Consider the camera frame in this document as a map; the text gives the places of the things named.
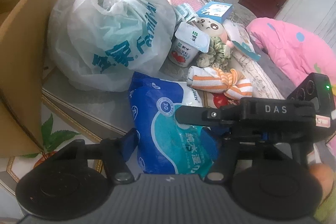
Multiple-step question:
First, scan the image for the green scrunchie cloth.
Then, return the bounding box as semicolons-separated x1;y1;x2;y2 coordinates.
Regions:
197;36;231;72

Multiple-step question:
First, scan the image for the light blue towel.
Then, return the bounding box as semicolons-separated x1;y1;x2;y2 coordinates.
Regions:
173;3;198;23

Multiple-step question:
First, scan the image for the pink plush doll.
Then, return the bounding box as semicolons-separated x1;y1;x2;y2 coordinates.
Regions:
194;18;234;48

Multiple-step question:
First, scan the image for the light blue tissue box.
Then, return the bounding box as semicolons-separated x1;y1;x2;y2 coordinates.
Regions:
197;1;233;23

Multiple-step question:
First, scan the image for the white yogurt cup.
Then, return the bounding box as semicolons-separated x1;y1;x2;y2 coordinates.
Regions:
168;22;210;68

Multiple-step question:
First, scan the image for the brown cardboard box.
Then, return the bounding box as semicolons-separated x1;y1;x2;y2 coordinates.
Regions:
1;0;57;157

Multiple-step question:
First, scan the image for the white plastic bag blue print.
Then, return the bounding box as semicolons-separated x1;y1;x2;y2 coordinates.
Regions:
47;0;176;92

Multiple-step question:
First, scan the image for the orange striped white towel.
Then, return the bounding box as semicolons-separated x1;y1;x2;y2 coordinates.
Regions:
186;66;253;100

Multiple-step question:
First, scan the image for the white striped blanket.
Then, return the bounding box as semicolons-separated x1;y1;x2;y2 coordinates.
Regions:
191;0;288;99

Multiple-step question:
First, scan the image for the person right hand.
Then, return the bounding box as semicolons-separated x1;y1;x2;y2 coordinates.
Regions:
309;163;334;203

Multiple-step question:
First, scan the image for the blue wet wipes pack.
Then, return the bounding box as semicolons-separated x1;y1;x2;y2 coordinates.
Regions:
129;72;214;177

